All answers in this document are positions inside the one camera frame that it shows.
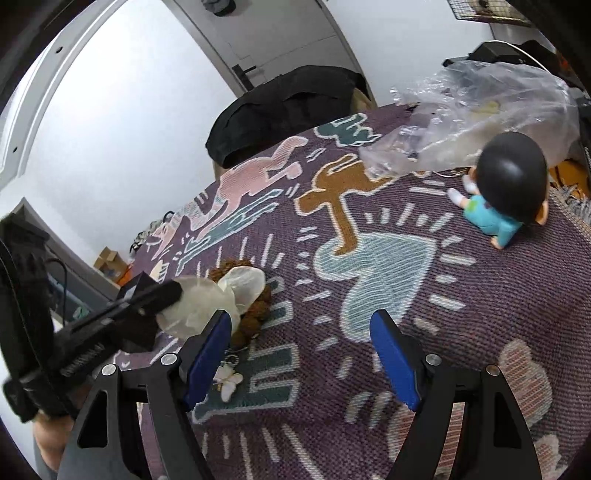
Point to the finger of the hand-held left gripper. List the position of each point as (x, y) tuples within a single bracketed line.
[(138, 282), (157, 295)]

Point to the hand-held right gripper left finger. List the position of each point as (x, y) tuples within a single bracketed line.
[(207, 357)]

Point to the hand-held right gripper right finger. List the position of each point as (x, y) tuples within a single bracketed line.
[(397, 364)]

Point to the person's left hand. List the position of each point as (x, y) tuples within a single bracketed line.
[(51, 443)]

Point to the orange box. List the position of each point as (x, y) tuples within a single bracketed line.
[(128, 278)]

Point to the open cardboard box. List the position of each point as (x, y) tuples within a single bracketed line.
[(108, 261)]

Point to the printed purple blanket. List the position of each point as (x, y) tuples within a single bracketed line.
[(323, 369)]

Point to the black-haired doll figurine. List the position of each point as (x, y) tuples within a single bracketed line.
[(508, 175)]

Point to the black jacket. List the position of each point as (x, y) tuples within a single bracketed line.
[(286, 110)]

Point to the grey door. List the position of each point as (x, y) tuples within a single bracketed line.
[(277, 32)]

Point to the clear plastic bag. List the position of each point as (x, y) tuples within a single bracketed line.
[(485, 92)]

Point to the dark hat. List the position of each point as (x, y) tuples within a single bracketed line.
[(219, 5)]

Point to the black bag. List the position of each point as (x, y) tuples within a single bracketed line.
[(498, 51)]

